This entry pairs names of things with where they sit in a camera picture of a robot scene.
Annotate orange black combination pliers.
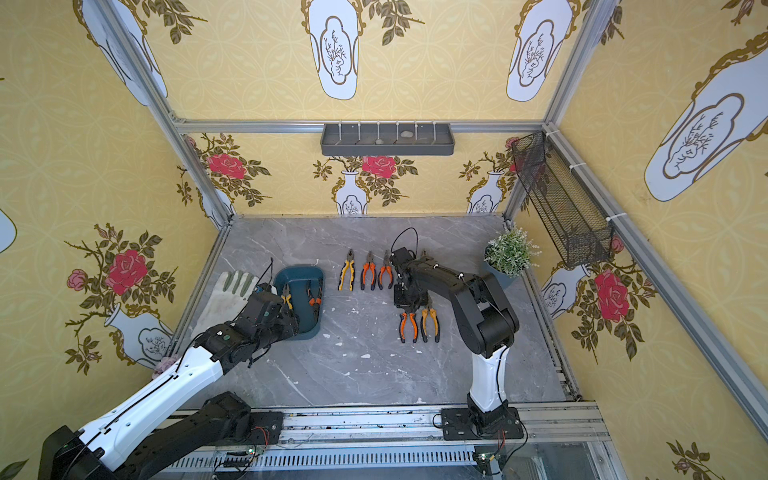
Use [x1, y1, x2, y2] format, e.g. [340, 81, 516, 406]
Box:
[398, 307, 419, 344]

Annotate large yellow black lineman pliers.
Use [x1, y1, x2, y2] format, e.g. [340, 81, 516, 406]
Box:
[420, 303, 441, 343]

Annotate orange black needle pliers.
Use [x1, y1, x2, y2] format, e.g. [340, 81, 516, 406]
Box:
[360, 251, 378, 291]

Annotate yellow black deli pliers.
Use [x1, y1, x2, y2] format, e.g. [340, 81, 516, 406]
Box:
[281, 283, 294, 313]

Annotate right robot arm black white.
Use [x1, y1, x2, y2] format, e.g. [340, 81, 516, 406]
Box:
[389, 248, 519, 435]

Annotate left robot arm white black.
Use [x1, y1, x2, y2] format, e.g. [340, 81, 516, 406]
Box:
[38, 291, 298, 479]

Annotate orange black upside-down long-nose pliers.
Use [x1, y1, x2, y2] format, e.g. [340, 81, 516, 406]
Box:
[306, 281, 322, 321]

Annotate teal storage box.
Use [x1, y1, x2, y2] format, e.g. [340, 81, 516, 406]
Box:
[275, 265, 324, 341]

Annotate white green work glove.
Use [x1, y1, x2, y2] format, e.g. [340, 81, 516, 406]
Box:
[192, 271, 257, 337]

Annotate blue plant pot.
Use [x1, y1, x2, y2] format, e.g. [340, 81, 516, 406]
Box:
[484, 263, 515, 290]

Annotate purple artificial flower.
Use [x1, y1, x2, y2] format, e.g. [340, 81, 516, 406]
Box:
[152, 355, 179, 379]

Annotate green white artificial plant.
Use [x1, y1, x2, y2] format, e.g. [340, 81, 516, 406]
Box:
[484, 227, 541, 277]

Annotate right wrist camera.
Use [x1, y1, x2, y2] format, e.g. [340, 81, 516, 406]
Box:
[390, 247, 417, 272]

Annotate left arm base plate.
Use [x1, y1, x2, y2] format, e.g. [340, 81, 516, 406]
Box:
[202, 410, 284, 446]

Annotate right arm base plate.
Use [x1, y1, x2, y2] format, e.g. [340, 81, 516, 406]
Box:
[440, 406, 525, 441]

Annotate grey wall shelf tray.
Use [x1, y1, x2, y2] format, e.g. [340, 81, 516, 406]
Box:
[320, 121, 456, 157]

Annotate black wire mesh basket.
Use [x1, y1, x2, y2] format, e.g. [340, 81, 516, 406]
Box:
[510, 133, 614, 268]

